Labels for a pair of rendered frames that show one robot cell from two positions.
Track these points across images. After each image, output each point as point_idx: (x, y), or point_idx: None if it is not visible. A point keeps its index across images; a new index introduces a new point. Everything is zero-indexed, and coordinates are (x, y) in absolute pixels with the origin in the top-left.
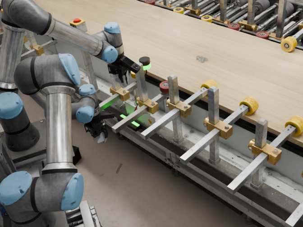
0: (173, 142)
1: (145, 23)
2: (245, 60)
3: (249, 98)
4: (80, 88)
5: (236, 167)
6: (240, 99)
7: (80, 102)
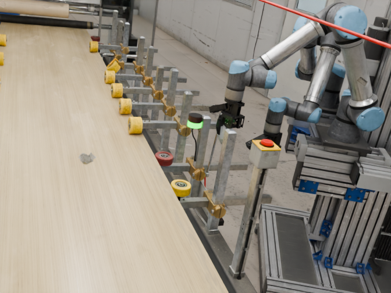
0: (182, 173)
1: (54, 275)
2: (48, 136)
3: (125, 99)
4: (284, 100)
5: (152, 142)
6: (116, 120)
7: (286, 102)
